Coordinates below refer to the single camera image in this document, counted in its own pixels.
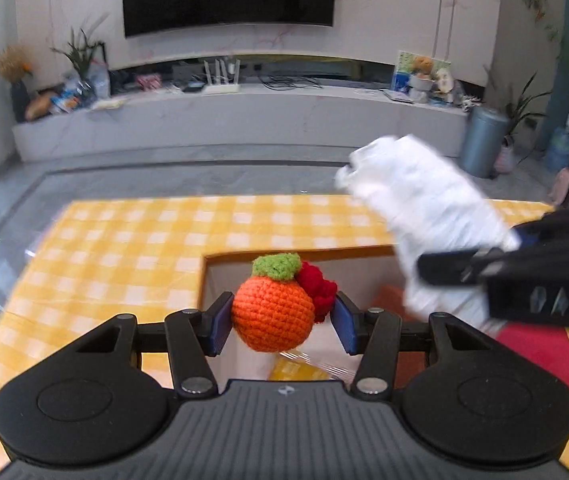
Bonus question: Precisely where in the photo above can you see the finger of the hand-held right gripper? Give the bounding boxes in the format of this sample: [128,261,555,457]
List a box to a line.
[417,247,509,287]
[514,202,569,248]

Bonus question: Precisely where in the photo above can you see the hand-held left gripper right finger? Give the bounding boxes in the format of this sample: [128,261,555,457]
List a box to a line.
[331,291,492,401]

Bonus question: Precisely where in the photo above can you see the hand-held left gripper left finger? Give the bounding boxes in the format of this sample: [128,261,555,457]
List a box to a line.
[72,291,236,401]

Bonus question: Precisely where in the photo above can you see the crochet orange with red bow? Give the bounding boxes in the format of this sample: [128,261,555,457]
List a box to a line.
[231,252,337,353]

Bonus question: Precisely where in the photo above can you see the cardboard box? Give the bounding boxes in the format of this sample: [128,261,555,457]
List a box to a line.
[198,244,569,403]

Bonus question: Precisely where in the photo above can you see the yellow snack packet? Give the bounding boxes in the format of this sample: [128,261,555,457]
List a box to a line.
[267,350,355,382]

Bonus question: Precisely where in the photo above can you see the pink space heater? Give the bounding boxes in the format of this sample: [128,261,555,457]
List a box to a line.
[551,167,569,208]

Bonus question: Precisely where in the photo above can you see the blue water bottle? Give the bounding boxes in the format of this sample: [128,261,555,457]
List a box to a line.
[544,112,569,173]

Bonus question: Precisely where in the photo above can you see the grey trash can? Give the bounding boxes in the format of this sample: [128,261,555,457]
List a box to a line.
[461,106,510,179]

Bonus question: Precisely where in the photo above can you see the yellow checked tablecloth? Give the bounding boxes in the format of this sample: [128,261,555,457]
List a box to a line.
[0,195,569,480]

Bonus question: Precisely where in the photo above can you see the long-leaf potted plant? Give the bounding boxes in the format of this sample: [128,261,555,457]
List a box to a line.
[484,65,552,161]

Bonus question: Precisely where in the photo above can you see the white round hand fan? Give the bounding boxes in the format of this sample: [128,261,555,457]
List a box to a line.
[434,67,455,96]

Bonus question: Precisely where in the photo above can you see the small teddy bear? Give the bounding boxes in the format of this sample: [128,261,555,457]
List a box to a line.
[409,55,437,103]

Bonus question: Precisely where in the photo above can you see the white marble television console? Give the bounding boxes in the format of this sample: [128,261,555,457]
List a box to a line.
[12,55,470,163]

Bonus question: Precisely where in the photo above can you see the landscape picture card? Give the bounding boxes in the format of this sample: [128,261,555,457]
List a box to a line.
[394,50,452,96]

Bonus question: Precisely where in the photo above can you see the white router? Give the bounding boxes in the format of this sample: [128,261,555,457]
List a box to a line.
[202,57,242,96]

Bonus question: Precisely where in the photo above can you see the blue snack bag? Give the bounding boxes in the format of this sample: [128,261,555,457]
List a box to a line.
[52,87,82,113]

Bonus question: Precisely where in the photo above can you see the dried flowers in dark vase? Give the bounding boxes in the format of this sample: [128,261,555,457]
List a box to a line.
[0,45,35,123]

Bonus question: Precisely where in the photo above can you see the green plant in glass vase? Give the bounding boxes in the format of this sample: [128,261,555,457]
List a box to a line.
[49,25,108,96]

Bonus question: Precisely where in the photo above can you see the black cables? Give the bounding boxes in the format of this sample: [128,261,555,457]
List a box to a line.
[259,74,325,90]

